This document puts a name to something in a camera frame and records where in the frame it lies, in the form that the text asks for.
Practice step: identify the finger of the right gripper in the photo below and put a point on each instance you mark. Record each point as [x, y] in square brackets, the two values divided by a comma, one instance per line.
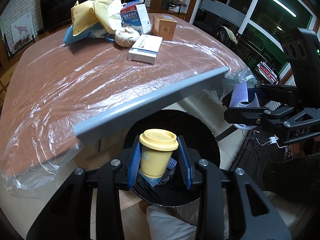
[245, 116]
[252, 96]

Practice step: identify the brown cardboard box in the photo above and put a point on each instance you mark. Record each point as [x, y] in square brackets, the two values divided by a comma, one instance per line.
[163, 26]

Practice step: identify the yellow padded envelope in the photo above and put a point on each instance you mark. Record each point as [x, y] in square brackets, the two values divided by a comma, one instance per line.
[88, 13]

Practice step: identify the giraffe picture frame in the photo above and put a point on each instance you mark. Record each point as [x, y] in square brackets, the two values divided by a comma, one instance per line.
[22, 31]

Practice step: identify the white charger with cable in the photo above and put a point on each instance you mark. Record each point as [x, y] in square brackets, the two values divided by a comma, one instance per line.
[272, 140]

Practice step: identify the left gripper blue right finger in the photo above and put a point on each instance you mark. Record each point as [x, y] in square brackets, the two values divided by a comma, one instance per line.
[185, 161]

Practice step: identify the blue white medicine carton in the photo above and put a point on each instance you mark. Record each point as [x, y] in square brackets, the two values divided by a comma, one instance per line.
[135, 15]

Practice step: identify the purple plastic basket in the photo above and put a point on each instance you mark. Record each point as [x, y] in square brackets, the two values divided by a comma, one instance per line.
[240, 98]

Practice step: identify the yellow lidded cup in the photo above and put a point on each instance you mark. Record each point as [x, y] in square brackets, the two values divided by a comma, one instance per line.
[157, 148]

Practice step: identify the blue plastic bag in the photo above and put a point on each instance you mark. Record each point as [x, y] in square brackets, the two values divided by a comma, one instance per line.
[95, 31]

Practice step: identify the white flat medicine box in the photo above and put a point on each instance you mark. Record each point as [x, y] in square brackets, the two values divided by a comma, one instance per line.
[145, 49]

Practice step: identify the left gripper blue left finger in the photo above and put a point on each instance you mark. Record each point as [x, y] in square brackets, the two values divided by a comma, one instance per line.
[135, 157]

